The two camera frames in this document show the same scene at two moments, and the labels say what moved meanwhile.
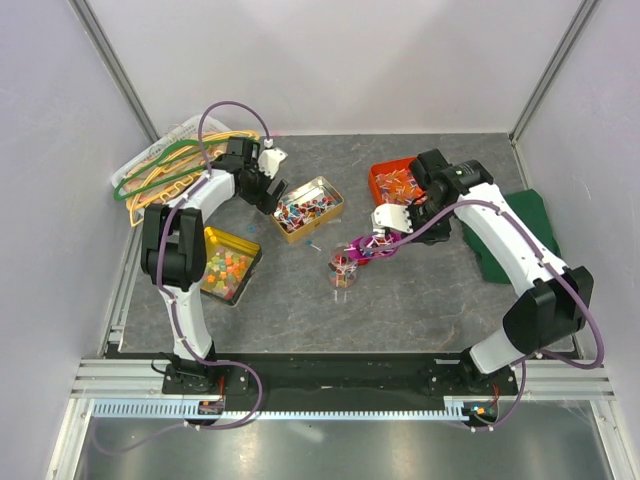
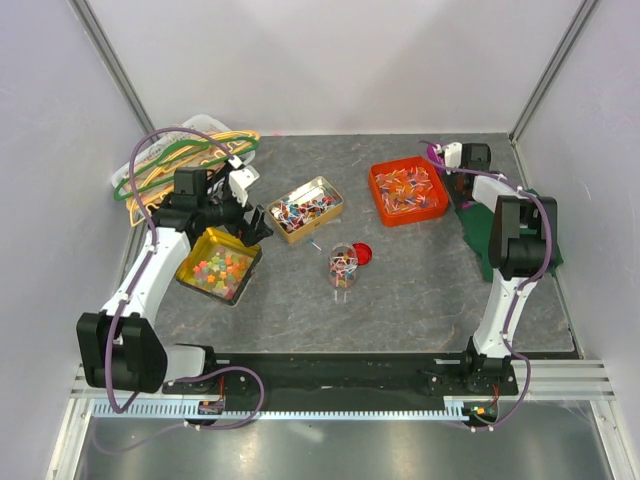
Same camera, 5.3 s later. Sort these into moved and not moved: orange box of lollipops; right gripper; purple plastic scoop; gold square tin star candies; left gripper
Moved: left gripper; right gripper; purple plastic scoop
Not moved: gold square tin star candies; orange box of lollipops
